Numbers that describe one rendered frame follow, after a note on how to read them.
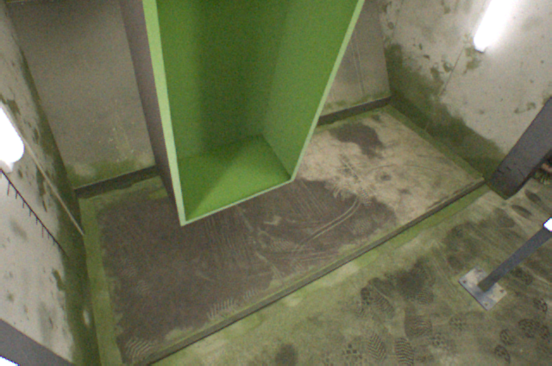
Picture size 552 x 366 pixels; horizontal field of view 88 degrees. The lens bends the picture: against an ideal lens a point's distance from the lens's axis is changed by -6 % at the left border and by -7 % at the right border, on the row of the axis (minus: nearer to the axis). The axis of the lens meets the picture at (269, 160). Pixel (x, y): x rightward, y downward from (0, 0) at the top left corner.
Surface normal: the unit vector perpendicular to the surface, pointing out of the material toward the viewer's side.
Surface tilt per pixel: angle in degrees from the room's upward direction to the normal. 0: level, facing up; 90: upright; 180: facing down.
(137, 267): 0
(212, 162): 12
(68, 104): 57
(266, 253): 0
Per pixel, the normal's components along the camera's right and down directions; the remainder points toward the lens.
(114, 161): 0.43, 0.12
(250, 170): 0.15, -0.59
